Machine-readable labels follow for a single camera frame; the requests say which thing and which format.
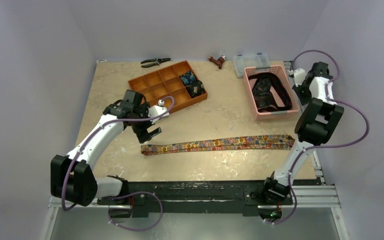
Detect blue rolled tie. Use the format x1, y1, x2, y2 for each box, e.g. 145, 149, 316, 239
179, 70, 197, 87

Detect clear plastic organizer box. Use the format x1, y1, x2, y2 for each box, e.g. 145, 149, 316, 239
232, 52, 271, 79

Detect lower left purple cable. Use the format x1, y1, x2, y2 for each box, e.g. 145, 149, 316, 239
107, 189, 164, 232

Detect black rolled tie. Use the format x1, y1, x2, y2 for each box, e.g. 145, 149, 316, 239
185, 80, 206, 99

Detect black pliers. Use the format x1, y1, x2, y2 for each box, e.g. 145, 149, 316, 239
140, 57, 171, 68

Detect pink plastic basket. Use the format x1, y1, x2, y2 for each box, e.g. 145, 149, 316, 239
243, 64, 300, 121

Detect dark ties in basket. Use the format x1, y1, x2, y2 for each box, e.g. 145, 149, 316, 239
248, 72, 293, 113

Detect colourful patterned tie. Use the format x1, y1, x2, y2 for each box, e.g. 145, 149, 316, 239
140, 134, 295, 156

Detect brown handled tool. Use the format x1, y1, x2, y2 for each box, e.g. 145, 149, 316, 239
208, 55, 227, 70

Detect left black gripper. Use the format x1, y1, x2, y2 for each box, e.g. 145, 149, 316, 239
128, 102, 161, 143

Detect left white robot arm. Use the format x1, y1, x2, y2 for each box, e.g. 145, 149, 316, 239
50, 90, 174, 210

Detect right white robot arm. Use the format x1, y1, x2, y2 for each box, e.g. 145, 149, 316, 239
259, 61, 344, 204

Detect aluminium frame rail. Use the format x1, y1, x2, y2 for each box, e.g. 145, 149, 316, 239
39, 61, 350, 240

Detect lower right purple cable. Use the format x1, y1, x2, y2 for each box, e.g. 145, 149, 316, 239
263, 195, 299, 226

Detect orange compartment tray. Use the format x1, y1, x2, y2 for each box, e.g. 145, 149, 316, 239
128, 60, 208, 113

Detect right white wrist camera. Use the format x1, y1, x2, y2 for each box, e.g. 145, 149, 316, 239
291, 68, 307, 86

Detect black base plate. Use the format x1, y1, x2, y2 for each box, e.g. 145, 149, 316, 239
97, 180, 293, 218

